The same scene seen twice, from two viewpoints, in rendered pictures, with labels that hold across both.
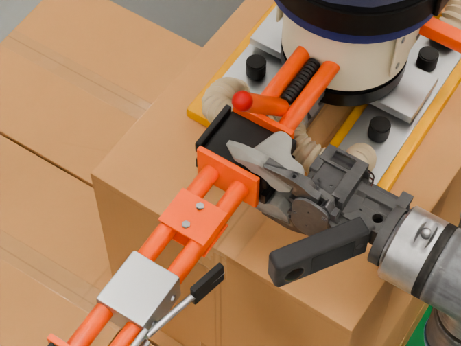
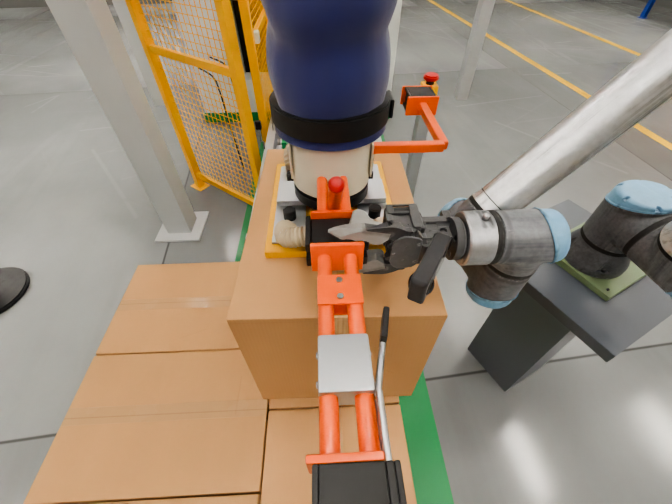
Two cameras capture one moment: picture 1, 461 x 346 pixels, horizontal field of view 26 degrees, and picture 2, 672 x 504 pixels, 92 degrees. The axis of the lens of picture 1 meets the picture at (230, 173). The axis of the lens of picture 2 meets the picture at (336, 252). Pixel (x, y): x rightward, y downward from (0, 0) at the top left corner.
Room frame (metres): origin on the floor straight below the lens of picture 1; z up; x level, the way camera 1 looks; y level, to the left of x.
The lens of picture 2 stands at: (0.33, 0.20, 1.57)
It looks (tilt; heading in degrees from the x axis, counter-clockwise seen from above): 47 degrees down; 325
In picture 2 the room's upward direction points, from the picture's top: straight up
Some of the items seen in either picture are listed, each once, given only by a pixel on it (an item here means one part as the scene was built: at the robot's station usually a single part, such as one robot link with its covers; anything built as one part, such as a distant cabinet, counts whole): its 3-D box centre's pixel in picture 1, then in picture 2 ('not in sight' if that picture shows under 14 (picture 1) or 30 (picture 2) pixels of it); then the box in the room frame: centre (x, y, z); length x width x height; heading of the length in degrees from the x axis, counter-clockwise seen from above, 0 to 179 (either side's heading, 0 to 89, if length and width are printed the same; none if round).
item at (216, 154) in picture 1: (245, 154); (336, 239); (0.64, -0.02, 1.20); 0.10 x 0.08 x 0.06; 57
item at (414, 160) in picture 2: not in sight; (411, 175); (1.38, -1.08, 0.50); 0.07 x 0.07 x 1.00; 57
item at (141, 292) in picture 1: (139, 296); (344, 368); (0.46, 0.10, 1.19); 0.07 x 0.07 x 0.04; 57
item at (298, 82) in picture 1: (300, 82); not in sight; (0.75, -0.09, 1.20); 0.07 x 0.02 x 0.02; 147
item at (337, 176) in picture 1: (348, 208); (419, 236); (0.57, -0.13, 1.20); 0.12 x 0.09 x 0.08; 57
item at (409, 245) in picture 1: (410, 246); (470, 236); (0.52, -0.20, 1.20); 0.09 x 0.05 x 0.10; 147
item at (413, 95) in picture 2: not in sight; (418, 100); (0.96, -0.53, 1.19); 0.09 x 0.08 x 0.05; 57
